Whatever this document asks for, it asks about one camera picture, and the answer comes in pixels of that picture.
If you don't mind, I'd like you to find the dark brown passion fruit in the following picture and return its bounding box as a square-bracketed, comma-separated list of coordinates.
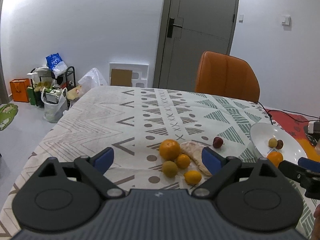
[276, 140, 284, 150]

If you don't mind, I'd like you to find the small red apple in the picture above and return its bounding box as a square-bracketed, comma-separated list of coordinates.
[213, 137, 224, 148]

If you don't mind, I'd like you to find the small yellow-orange citrus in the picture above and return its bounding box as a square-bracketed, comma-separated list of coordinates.
[184, 170, 202, 186]

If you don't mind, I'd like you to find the orange in plate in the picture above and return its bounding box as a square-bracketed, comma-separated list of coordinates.
[267, 151, 284, 167]

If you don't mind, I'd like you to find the peeled pomelo piece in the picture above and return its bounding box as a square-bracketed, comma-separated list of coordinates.
[180, 141, 212, 177]

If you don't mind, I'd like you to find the power strip with plugs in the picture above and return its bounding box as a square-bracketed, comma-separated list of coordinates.
[308, 120, 320, 134]

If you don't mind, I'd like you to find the small orange mandarin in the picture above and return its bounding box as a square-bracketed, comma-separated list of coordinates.
[175, 154, 191, 170]

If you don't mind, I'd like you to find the red orange mat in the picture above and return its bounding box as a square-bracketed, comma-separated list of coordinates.
[267, 109, 319, 161]

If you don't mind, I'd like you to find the yellow-green round fruit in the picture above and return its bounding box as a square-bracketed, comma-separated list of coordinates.
[162, 161, 178, 178]

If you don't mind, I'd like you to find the white ceramic plate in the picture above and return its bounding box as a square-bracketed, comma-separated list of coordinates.
[249, 122, 307, 164]

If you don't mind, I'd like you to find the large orange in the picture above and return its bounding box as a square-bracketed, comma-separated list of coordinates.
[159, 139, 181, 161]

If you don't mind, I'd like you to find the patterned white tablecloth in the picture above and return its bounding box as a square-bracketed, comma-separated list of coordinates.
[1, 86, 319, 239]

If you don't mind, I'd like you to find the white plastic bag with items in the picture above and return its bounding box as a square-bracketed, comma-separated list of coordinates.
[41, 88, 68, 123]

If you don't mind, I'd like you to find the black metal rack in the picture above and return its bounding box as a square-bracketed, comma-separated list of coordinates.
[27, 66, 76, 108]

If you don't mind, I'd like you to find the clear plastic bag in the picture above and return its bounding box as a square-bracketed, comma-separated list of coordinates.
[78, 68, 108, 90]

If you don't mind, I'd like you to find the orange leather chair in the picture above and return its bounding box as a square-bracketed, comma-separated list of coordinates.
[195, 51, 260, 103]

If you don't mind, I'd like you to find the brown cardboard sheet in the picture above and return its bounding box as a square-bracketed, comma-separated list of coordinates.
[111, 69, 132, 87]

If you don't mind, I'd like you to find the white foam packaging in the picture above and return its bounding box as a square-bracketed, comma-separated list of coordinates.
[109, 62, 149, 88]

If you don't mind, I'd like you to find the green box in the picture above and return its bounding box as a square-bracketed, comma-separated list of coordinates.
[27, 86, 36, 105]

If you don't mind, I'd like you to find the green patterned cushion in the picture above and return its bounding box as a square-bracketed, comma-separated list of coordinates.
[0, 103, 18, 131]

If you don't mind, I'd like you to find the orange paper bag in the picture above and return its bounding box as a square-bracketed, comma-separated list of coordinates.
[10, 79, 30, 102]

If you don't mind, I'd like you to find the blue white bag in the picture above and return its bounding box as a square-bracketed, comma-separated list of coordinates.
[46, 53, 68, 78]

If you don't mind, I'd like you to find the grey door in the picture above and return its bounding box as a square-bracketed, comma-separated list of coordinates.
[153, 0, 239, 92]

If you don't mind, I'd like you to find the black cable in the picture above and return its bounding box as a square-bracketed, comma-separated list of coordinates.
[257, 101, 320, 126]

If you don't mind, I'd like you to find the white wall switch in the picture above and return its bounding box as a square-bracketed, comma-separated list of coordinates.
[281, 15, 291, 26]

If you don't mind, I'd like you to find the black door handle lock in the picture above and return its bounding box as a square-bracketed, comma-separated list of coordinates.
[167, 17, 183, 38]

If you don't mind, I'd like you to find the small white wall socket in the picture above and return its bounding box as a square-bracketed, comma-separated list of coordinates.
[239, 14, 244, 22]

